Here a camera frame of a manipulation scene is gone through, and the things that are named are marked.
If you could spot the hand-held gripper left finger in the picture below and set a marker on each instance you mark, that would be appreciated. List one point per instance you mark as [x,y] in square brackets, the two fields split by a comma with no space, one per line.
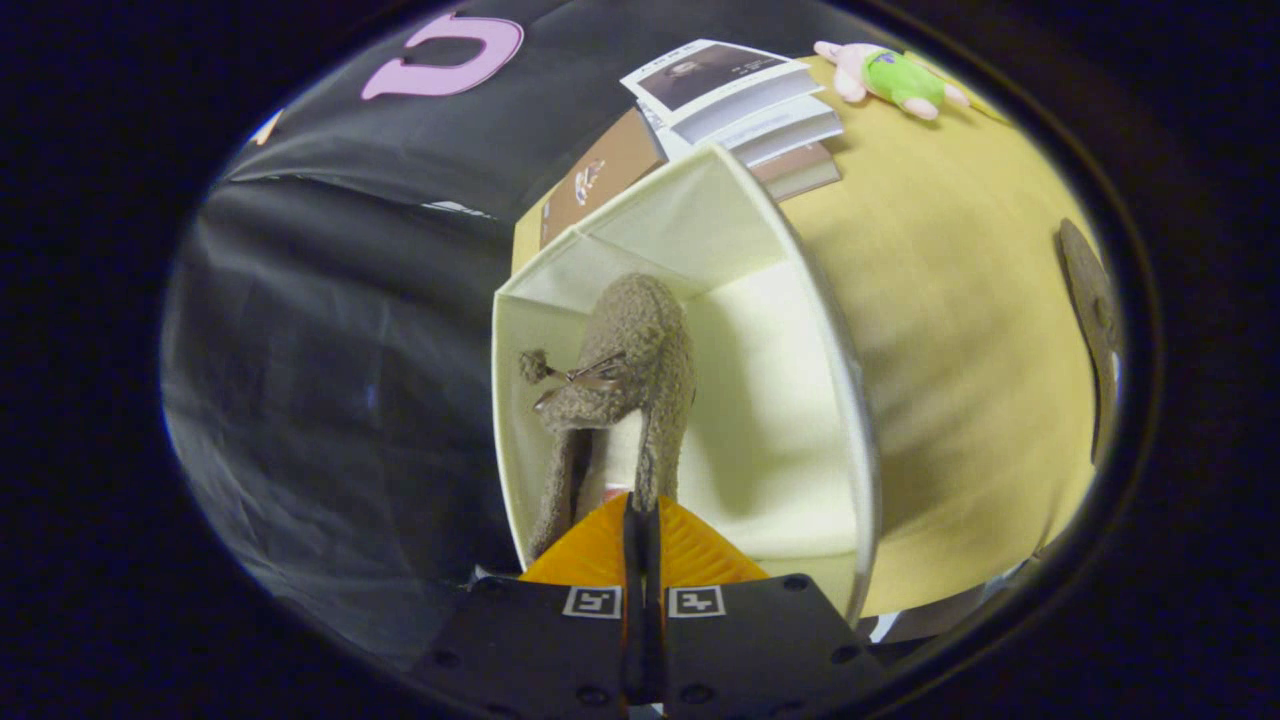
[540,650]

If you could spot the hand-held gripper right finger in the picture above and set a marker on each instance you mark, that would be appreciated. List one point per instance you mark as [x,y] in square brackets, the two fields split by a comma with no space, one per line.
[750,650]

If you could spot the grey fabric storage box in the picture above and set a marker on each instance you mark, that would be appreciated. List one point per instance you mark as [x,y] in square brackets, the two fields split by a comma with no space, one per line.
[770,400]

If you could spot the brown fuzzy shoe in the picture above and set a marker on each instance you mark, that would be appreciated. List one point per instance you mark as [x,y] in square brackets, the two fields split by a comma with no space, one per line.
[1092,320]
[640,340]

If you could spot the brown cardboard box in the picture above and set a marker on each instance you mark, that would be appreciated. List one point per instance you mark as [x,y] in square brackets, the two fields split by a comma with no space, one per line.
[610,165]

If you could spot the brown book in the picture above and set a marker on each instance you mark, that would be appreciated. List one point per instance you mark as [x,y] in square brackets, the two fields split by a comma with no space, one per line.
[800,175]

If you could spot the white portrait cover book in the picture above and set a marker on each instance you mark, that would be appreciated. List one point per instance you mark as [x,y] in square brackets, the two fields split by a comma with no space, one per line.
[700,75]

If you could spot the green and pink plush toy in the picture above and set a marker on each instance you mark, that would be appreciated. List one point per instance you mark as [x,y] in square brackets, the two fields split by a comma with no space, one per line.
[900,78]

